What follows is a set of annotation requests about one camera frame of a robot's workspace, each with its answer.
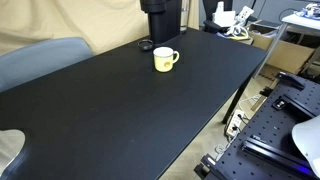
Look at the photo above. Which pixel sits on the yellow mug with white inside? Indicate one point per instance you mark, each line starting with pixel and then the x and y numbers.
pixel 163 63

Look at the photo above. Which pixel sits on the beige cloth backdrop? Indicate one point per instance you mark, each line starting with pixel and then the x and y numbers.
pixel 83 20

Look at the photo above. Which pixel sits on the small black round lid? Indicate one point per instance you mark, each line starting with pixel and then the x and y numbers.
pixel 145 44

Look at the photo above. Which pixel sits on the white power strip with sockets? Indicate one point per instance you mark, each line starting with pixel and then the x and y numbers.
pixel 245 13

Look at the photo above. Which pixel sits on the tall black box appliance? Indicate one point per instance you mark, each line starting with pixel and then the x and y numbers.
pixel 163 23

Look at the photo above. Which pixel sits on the clutter of blue white items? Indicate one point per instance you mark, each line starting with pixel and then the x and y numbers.
pixel 310 10

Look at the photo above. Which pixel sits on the black clamp block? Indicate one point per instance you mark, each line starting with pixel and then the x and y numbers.
pixel 290 79

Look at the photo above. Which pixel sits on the black perforated breadboard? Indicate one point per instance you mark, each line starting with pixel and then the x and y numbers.
pixel 266 140

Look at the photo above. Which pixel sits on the clear glass cylinder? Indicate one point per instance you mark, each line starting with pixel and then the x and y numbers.
pixel 184 15

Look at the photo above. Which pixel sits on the black aluminium rail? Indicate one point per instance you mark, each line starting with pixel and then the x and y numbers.
pixel 276 155

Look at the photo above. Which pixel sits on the black office chair seat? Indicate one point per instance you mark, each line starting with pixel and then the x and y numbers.
pixel 210 26

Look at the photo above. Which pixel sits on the white side table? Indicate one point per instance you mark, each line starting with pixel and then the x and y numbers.
pixel 300 21

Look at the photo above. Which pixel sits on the grey chair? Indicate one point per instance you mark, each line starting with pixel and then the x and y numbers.
pixel 40 60

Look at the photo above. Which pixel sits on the black table leg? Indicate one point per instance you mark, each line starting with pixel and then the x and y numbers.
pixel 236 98

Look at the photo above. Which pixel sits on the brown cardboard box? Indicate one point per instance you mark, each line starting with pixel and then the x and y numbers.
pixel 286 55

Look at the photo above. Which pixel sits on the white rounded robot base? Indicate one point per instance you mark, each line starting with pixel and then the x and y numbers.
pixel 308 138

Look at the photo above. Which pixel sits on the white floor power strip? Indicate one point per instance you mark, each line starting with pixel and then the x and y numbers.
pixel 235 122

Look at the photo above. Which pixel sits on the white box device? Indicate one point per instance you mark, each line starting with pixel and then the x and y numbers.
pixel 222 16

